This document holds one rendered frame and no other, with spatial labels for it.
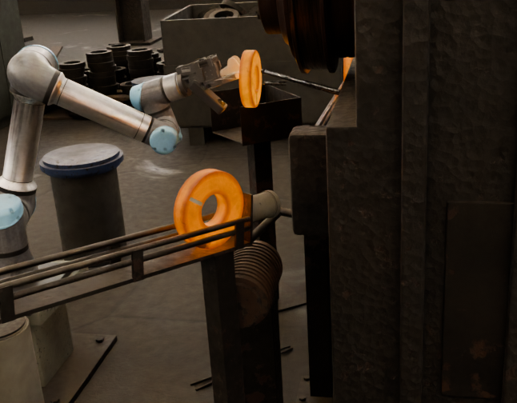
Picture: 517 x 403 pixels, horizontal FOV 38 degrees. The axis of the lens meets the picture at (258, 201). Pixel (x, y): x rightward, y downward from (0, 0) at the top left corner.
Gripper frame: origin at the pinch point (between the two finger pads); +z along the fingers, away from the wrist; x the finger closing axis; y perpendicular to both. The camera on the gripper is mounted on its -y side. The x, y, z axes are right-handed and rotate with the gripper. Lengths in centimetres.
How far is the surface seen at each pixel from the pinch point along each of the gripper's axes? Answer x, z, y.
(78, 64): 288, -190, 6
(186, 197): -74, -1, -11
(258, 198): -59, 8, -19
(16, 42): 292, -230, 34
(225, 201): -66, 4, -15
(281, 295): 28, -21, -80
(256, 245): -47, 0, -33
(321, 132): -46, 22, -11
